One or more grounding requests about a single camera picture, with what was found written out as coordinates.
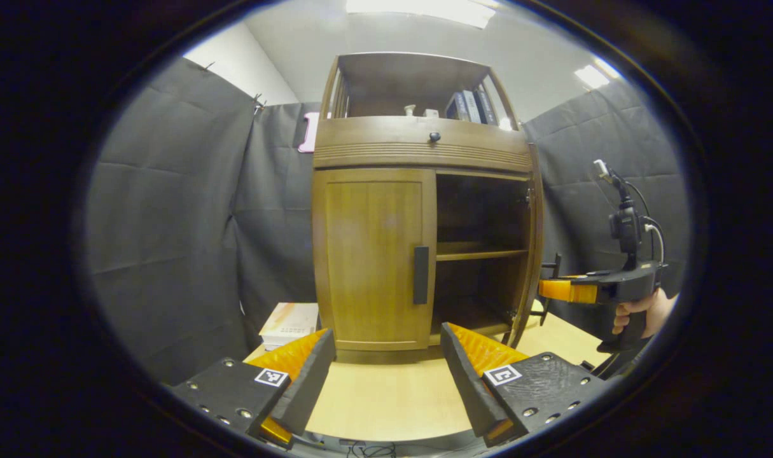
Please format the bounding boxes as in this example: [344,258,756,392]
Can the black cables on table edge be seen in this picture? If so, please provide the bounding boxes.
[335,439,400,458]

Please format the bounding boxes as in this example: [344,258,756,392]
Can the wooden inner cabinet shelf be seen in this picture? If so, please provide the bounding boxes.
[436,242,530,261]

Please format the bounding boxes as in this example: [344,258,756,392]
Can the wooden cabinet door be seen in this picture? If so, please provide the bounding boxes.
[312,169,438,352]
[506,143,563,349]

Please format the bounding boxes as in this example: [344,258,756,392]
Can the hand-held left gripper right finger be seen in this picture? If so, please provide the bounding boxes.
[440,323,609,448]

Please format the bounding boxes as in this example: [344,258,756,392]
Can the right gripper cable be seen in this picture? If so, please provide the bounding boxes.
[627,181,667,265]

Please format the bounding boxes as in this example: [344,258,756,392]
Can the large ceiling light panel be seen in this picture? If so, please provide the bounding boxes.
[346,0,496,29]

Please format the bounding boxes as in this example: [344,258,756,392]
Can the small ceiling light panel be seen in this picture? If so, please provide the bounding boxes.
[574,57,622,90]

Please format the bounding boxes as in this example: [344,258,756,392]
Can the brown wooden shoe cabinet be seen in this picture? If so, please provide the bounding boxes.
[311,52,546,354]

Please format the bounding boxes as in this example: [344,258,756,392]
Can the black backdrop cloth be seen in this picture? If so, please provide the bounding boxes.
[81,57,689,382]

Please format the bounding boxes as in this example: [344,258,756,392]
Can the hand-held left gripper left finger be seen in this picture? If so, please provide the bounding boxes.
[173,328,337,450]

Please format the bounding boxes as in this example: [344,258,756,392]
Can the stack of pale books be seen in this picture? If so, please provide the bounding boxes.
[259,302,320,352]

